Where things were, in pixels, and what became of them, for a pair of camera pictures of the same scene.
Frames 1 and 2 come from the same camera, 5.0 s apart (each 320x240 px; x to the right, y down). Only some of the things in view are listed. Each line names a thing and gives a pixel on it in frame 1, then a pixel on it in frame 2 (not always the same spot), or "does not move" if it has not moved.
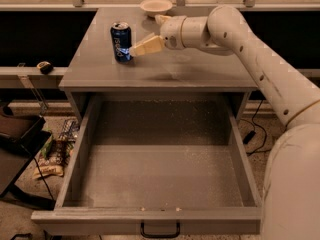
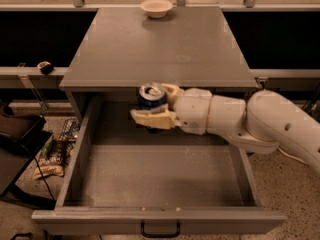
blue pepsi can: x=121 y=41 → x=151 y=94
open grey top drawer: x=137 y=158 does not move
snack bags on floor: x=56 y=149 does not move
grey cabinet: x=92 y=69 does not move
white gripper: x=171 y=31 → x=192 y=110
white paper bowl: x=156 y=6 does not move
